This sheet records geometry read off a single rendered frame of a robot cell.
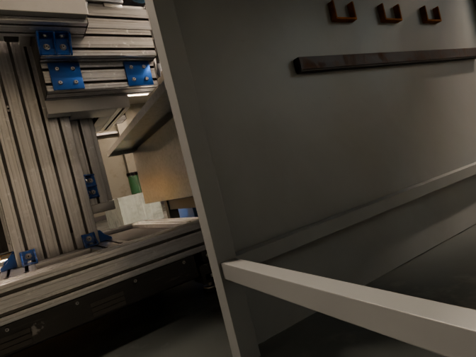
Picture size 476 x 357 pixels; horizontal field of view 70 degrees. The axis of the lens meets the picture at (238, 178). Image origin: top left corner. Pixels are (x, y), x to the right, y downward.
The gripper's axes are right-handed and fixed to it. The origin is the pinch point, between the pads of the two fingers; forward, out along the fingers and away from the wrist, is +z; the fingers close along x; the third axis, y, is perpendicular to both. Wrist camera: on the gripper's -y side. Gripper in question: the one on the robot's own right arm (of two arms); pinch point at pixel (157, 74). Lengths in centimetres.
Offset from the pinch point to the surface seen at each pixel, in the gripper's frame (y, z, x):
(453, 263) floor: 30, 86, -93
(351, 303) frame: -29, 67, -117
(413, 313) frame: -29, 67, -124
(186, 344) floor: -34, 86, -67
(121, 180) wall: 140, -10, 886
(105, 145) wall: 121, -118, 885
